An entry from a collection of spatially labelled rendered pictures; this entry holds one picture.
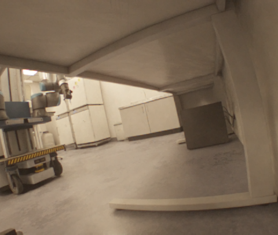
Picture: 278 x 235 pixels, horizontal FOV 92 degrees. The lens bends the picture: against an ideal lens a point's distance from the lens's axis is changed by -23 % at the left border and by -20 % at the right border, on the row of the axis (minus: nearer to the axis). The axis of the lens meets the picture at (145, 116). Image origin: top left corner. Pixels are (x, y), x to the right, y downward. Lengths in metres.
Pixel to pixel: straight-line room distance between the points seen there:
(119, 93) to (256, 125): 3.91
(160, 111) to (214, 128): 1.75
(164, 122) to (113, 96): 1.75
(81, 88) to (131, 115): 1.49
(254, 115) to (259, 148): 0.11
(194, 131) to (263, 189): 1.11
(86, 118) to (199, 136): 2.96
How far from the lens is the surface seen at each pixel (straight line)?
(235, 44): 0.59
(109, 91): 4.45
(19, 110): 1.97
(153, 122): 3.25
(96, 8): 0.53
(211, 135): 1.63
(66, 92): 1.54
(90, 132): 4.01
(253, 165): 0.61
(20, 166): 1.76
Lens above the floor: 0.40
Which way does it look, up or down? 1 degrees up
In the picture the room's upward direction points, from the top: 13 degrees counter-clockwise
